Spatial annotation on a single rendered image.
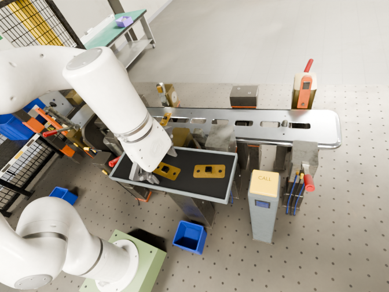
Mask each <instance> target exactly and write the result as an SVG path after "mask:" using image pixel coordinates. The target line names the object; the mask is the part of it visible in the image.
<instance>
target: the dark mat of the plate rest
mask: <svg viewBox="0 0 389 292"><path fill-rule="evenodd" d="M175 151H176V153H177V156H176V157H174V156H171V155H169V154H168V153H166V154H165V156H164V157H163V159H162V160H161V162H163V163H166V164H168V165H171V166H174V167H177V168H179V169H181V171H180V173H179V175H178V177H177V178H176V179H175V180H174V181H173V180H171V179H169V178H166V177H163V176H161V175H158V174H156V173H154V172H152V174H153V175H154V176H155V177H156V178H157V179H158V180H159V181H160V182H159V184H157V183H155V182H154V183H153V184H152V183H150V182H149V181H148V180H147V179H146V180H143V181H136V182H140V183H146V184H151V185H157V186H160V187H165V188H171V189H176V190H180V191H185V192H190V193H194V194H199V195H205V196H210V197H214V198H219V199H225V198H226V193H227V189H228V186H229V181H230V176H231V173H232V168H233V164H234V159H235V155H225V154H215V153H209V152H199V151H189V150H183V149H175ZM196 165H225V176H224V178H194V176H193V173H194V169H195V166H196ZM132 166H133V162H132V160H131V159H130V158H129V156H128V155H127V154H126V153H125V155H124V157H123V158H122V160H121V161H120V163H119V165H118V166H117V168H116V170H115V171H114V173H113V175H112V177H117V178H122V179H126V180H131V179H129V176H130V173H131V169H132Z"/></svg>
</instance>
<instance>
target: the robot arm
mask: <svg viewBox="0 0 389 292"><path fill-rule="evenodd" d="M65 89H75V91H76V92H77V93H78V94H79V95H80V96H81V98H82V99H84V101H85V102H86V103H87V104H88V106H89V107H90V108H91V109H92V110H93V111H94V112H95V113H96V114H97V116H98V117H99V118H100V119H101V120H102V121H103V122H104V123H105V124H106V126H107V127H108V128H109V129H110V130H111V132H112V133H114V135H115V136H116V137H117V138H118V140H119V141H120V142H121V145H122V147H123V149H124V150H125V152H126V154H127V155H128V156H129V158H130V159H131V160H132V162H133V166H132V169H131V173H130V176H129V179H131V180H133V181H143V180H146V179H147V180H148V181H149V182H150V183H152V184H153V183H157V184H159V182H160V181H159V180H158V179H157V178H156V177H155V176H154V175H153V174H152V171H154V169H155V168H156V167H157V166H158V164H159V163H160V161H161V160H162V159H163V157H164V156H165V154H166V153H168V154H169V155H171V156H174V157H176V156H177V153H176V151H175V149H174V147H173V145H174V143H173V135H172V133H173V130H172V127H171V126H166V127H162V126H161V125H160V124H159V123H158V122H157V121H156V119H154V118H153V117H152V116H151V115H150V113H149V112H148V110H147V109H146V107H145V105H144V104H143V102H142V100H141V99H140V97H139V95H138V93H137V92H136V90H135V88H134V86H133V85H132V83H131V82H130V80H129V76H128V73H127V70H126V68H125V66H124V65H123V64H122V63H121V62H120V61H119V60H118V59H117V58H116V56H115V55H114V53H113V51H112V50H111V49H110V48H108V47H105V46H100V47H96V48H92V49H89V50H84V49H77V48H70V47H65V46H52V45H38V46H25V47H20V48H13V49H7V50H0V115H3V114H11V113H14V112H16V111H19V110H20V109H22V108H24V107H25V106H26V105H27V104H29V103H30V102H31V101H33V100H35V99H36V98H38V97H40V96H43V95H44V94H48V93H51V92H55V91H58V90H65ZM139 169H140V174H138V172H139ZM139 260H140V257H139V252H138V249H137V247H136V245H135V244H134V243H133V242H131V241H129V240H118V241H116V242H114V243H111V242H108V241H106V240H104V239H102V238H100V237H98V236H95V235H93V234H92V233H90V232H89V230H88V229H87V227H86V225H85V224H84V222H83V220H82V218H81V217H80V215H79V213H78V212H77V211H76V210H75V208H74V207H73V206H72V205H71V204H70V203H68V202H67V201H66V200H64V199H61V198H57V197H53V196H47V197H43V198H39V199H37V200H35V201H33V202H31V203H30V204H29V205H28V206H27V207H26V208H25V209H24V211H23V212H22V214H21V216H20V219H19V223H18V225H17V228H16V231H14V230H13V229H12V228H11V226H10V225H9V224H8V222H7V221H6V219H5V218H4V216H3V215H2V214H1V212H0V282H1V283H3V284H5V285H7V286H10V287H12V288H15V289H21V290H28V289H37V288H38V287H42V286H44V285H46V284H48V283H50V282H51V281H52V280H54V279H55V278H56V277H57V276H58V275H59V273H60V272H61V270H63V271H64V272H66V273H69V274H71V275H76V276H81V277H85V278H90V279H95V280H96V285H97V287H98V289H99V290H100V291H101V292H121V291H123V290H124V289H125V288H126V287H127V286H128V285H129V284H130V283H131V282H132V280H133V279H134V277H135V274H136V273H137V269H138V265H139Z"/></svg>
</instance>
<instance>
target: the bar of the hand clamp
mask: <svg viewBox="0 0 389 292"><path fill-rule="evenodd" d="M49 104H50V106H49V107H47V106H45V108H44V109H43V110H44V111H45V115H48V114H50V115H51V116H53V117H54V118H56V119H57V120H59V121H60V122H62V123H63V124H65V125H67V126H68V127H69V126H71V127H73V128H74V126H75V123H73V122H72V121H71V120H69V119H68V118H66V117H65V116H64V115H62V114H60V113H59V112H58V111H56V110H55V109H53V107H56V106H57V105H56V104H55V103H54V102H50V103H49Z"/></svg>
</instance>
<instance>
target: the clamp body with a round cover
mask: <svg viewBox="0 0 389 292"><path fill-rule="evenodd" d="M172 135H173V143H174V145H173V147H183V148H194V149H198V147H197V145H196V143H195V141H194V138H193V136H192V134H191V131H190V129H189V128H182V127H175V128H173V133H172Z"/></svg>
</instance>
